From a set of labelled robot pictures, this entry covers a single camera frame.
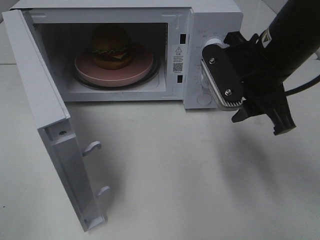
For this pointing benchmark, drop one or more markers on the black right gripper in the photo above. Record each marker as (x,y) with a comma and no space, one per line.
(262,90)

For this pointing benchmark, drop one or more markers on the round white door button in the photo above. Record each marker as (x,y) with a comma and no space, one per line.
(204,99)

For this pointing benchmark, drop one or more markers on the white microwave knob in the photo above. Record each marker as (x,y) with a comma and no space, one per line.
(203,82)
(213,41)

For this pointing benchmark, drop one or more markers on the pink round plate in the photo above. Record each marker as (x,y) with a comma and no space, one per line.
(139,68)

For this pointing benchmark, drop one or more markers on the toy burger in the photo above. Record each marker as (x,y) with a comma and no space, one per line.
(111,47)

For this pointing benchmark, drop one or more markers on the white microwave door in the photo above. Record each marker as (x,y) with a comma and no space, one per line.
(52,119)

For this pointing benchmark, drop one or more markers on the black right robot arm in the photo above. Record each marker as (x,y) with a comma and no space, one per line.
(291,38)

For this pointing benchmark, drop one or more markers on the white warning label sticker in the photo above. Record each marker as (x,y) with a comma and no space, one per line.
(178,56)

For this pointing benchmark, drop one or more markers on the glass microwave turntable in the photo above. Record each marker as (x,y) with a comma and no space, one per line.
(151,74)

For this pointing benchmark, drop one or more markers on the white microwave oven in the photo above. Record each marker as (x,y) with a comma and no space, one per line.
(66,27)

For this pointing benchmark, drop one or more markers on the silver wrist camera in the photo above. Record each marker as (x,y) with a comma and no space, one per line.
(221,78)

